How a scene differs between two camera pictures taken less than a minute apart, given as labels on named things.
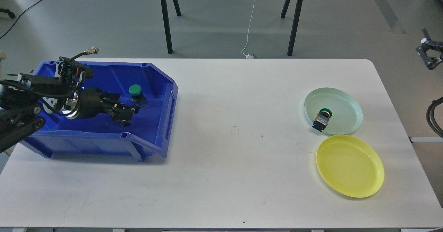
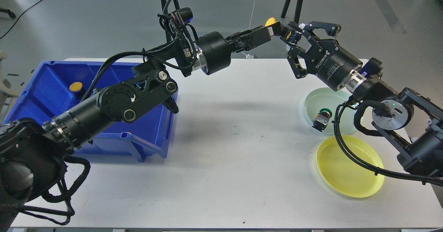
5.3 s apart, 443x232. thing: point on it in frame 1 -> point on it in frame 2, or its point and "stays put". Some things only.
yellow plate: (350, 166) stays put
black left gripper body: (87, 103) -> (214, 51)
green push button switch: (322, 119) stays put
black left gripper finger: (140, 101) -> (256, 37)
